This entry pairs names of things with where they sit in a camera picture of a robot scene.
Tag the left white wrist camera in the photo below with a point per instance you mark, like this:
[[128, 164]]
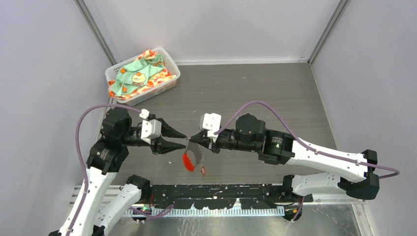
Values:
[[146, 115]]

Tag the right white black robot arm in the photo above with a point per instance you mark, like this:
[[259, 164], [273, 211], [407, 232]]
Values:
[[343, 172]]

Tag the colourful patterned cloth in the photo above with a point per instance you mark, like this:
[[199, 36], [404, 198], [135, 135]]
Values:
[[143, 73]]

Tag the white plastic basket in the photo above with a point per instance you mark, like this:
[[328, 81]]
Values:
[[169, 65]]

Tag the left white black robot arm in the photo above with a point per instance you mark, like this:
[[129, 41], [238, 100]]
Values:
[[88, 217]]

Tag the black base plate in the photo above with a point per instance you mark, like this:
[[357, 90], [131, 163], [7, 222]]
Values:
[[218, 196]]

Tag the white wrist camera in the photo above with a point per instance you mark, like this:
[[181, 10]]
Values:
[[211, 124], [146, 115]]

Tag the aluminium front rail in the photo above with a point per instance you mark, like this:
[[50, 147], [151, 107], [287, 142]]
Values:
[[215, 211]]

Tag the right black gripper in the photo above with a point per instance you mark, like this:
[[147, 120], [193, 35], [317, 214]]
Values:
[[202, 138]]

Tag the red keyring with metal chain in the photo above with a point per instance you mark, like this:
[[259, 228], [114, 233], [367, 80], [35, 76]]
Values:
[[193, 157]]

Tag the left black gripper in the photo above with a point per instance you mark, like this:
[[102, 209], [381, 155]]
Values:
[[159, 144]]

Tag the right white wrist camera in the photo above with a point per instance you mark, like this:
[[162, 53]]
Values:
[[211, 124]]

